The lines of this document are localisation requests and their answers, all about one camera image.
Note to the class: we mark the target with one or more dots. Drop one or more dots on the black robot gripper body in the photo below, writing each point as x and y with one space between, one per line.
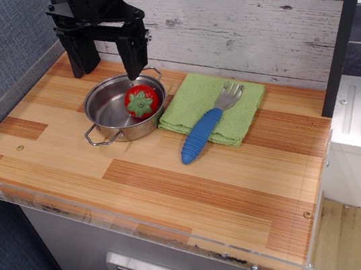
79 16

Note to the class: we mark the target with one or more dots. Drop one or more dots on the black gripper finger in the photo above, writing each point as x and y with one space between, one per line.
133 51
81 51

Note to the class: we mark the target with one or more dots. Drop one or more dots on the blue handled metal fork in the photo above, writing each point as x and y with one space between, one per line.
200 133

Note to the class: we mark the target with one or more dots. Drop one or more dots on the red toy tomato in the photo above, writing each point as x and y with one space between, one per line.
141 101

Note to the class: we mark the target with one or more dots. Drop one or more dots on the clear acrylic table edge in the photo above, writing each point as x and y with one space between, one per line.
141 229

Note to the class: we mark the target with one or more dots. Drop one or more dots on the grey toy fridge cabinet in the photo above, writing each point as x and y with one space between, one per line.
77 245

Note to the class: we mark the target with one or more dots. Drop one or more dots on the dark right frame post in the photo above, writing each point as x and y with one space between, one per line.
339 55

